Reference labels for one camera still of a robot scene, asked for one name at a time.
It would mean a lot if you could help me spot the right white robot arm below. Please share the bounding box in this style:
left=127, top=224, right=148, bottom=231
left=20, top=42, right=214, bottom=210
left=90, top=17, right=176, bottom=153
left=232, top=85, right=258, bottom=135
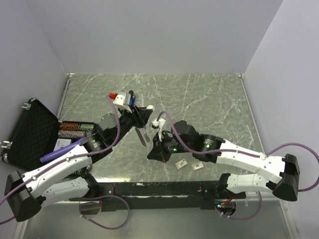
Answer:
left=148, top=119, right=300, bottom=202

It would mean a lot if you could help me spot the black foam-lined case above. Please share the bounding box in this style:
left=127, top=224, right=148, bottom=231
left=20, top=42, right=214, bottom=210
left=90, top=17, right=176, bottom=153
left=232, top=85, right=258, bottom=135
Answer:
left=0, top=98, right=100, bottom=175

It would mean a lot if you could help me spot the white stapler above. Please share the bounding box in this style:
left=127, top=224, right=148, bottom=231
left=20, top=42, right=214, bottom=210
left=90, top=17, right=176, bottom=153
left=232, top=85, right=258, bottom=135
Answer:
left=135, top=105, right=155, bottom=147

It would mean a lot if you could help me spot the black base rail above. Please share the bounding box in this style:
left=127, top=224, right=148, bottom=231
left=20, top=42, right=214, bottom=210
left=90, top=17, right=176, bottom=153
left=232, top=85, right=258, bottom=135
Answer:
left=70, top=181, right=246, bottom=210

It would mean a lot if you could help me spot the blue black stapler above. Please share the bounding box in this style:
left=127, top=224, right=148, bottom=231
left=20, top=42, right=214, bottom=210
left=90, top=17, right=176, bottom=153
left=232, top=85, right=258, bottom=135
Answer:
left=129, top=90, right=136, bottom=106

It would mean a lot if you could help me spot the staple box with red mark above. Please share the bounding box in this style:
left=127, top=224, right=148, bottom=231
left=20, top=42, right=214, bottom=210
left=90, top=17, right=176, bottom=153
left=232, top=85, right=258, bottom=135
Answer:
left=175, top=159, right=187, bottom=169

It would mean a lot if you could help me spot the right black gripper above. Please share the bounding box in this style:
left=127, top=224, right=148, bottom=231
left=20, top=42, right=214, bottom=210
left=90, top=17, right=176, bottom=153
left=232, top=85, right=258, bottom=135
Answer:
left=148, top=129, right=194, bottom=162

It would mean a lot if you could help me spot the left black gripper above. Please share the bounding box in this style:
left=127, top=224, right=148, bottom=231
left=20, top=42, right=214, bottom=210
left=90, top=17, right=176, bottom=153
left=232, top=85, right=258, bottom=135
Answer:
left=111, top=104, right=153, bottom=145

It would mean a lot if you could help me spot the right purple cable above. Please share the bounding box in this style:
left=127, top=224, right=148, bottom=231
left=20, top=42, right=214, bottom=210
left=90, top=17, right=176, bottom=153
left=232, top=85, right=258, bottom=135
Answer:
left=156, top=111, right=319, bottom=192

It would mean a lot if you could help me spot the orange patterned tape roll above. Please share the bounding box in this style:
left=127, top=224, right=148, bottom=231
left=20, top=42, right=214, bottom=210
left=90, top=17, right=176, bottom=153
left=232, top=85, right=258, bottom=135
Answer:
left=59, top=122, right=81, bottom=131

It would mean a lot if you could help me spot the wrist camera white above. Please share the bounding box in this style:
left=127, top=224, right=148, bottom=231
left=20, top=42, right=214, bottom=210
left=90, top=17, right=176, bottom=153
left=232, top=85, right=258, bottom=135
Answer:
left=108, top=92, right=131, bottom=111
left=151, top=118, right=166, bottom=134

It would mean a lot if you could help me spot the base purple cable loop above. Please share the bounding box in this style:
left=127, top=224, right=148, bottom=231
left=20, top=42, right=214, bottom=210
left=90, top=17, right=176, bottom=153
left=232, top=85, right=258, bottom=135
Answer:
left=79, top=193, right=131, bottom=228

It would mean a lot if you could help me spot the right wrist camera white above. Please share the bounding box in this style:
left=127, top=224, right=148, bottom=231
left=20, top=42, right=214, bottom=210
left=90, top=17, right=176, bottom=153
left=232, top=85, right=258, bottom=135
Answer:
left=151, top=118, right=166, bottom=134

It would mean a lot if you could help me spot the purple pen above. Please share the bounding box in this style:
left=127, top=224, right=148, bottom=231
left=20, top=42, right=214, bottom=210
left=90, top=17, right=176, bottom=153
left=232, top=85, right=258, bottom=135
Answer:
left=40, top=137, right=85, bottom=163

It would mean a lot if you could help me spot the small white staple box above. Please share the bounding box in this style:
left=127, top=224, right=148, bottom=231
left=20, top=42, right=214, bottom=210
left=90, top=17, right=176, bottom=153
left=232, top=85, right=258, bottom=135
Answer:
left=192, top=161, right=204, bottom=171

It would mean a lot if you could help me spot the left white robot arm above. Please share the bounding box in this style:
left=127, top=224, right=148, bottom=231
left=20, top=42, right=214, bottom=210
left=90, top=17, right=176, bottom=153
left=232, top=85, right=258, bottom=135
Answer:
left=3, top=105, right=155, bottom=222

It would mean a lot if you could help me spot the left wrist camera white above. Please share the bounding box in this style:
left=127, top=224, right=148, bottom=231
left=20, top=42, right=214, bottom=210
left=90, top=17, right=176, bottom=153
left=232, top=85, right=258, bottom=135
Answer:
left=108, top=92, right=131, bottom=111

